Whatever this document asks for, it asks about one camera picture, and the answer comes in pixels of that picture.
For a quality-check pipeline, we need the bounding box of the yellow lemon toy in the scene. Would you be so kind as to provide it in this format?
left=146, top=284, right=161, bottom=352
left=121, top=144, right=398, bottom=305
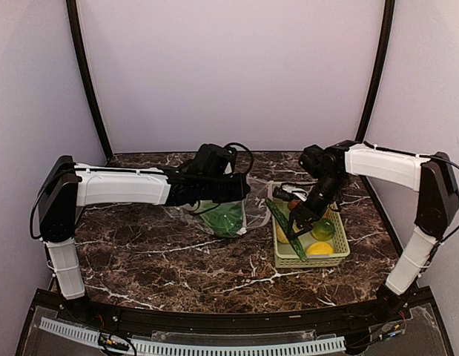
left=306, top=242, right=334, bottom=255

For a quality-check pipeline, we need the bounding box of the bok choy toy green white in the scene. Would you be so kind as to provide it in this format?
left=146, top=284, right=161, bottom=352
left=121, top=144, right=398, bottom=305
left=197, top=201, right=245, bottom=237

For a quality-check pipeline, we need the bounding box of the pale green plastic basket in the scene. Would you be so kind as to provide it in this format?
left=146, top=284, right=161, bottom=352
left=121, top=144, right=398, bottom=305
left=267, top=182, right=350, bottom=268

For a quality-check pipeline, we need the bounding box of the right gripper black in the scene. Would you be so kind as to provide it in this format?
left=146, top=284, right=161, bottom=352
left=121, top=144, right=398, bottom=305
left=286, top=172, right=346, bottom=239

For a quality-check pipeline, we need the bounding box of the left black frame post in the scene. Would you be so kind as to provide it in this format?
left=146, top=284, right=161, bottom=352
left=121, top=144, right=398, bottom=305
left=65, top=0, right=113, bottom=162

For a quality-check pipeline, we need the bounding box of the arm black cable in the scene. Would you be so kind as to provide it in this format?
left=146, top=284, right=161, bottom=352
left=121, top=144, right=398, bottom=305
left=364, top=140, right=459, bottom=260
left=29, top=142, right=254, bottom=240

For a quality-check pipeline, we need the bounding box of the right black frame post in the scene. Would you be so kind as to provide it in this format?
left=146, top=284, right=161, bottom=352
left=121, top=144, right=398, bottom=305
left=354, top=0, right=397, bottom=144

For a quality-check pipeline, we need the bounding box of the beige wrinkled round food toy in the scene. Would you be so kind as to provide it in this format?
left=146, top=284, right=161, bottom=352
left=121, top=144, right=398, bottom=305
left=276, top=222, right=289, bottom=244

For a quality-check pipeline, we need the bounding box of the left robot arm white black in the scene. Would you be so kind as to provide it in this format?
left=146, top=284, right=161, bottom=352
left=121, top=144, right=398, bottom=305
left=29, top=142, right=251, bottom=323

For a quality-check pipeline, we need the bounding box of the light green round food toy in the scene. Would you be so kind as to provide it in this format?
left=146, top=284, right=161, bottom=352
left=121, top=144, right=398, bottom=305
left=311, top=218, right=335, bottom=241

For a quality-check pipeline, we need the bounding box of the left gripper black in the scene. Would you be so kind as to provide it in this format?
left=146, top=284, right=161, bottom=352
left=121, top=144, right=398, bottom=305
left=200, top=171, right=251, bottom=202

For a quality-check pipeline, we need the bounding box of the black frame post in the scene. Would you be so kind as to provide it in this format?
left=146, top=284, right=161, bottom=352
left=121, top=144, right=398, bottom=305
left=354, top=0, right=397, bottom=144
left=65, top=0, right=113, bottom=162

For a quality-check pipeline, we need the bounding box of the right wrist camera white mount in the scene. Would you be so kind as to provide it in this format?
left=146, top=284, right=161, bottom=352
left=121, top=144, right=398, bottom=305
left=272, top=185, right=308, bottom=202

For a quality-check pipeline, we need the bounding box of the brown potato toy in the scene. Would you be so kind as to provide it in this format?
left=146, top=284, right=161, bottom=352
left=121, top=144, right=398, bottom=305
left=287, top=200, right=300, bottom=211

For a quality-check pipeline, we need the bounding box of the green cucumber toy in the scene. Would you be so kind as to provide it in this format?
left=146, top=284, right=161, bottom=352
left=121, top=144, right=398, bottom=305
left=265, top=198, right=307, bottom=261

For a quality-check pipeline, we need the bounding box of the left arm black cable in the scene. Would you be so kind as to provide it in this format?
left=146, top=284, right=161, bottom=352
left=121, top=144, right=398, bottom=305
left=29, top=142, right=254, bottom=240

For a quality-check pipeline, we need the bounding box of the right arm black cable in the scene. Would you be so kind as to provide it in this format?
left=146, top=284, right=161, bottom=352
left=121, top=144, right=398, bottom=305
left=364, top=140, right=459, bottom=260

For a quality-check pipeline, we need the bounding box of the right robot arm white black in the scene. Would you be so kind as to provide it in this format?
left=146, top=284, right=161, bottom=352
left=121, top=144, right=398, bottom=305
left=285, top=140, right=459, bottom=322

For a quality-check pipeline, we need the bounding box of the white slotted cable duct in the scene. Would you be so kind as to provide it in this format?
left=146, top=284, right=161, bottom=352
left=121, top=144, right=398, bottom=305
left=39, top=317, right=346, bottom=356

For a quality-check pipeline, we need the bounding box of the clear dotted zip top bag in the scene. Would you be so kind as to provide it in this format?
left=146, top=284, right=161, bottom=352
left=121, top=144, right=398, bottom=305
left=168, top=177, right=271, bottom=238

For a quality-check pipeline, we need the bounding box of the black front rail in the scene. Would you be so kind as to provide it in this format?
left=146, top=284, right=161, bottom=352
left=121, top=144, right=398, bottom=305
left=36, top=289, right=434, bottom=337

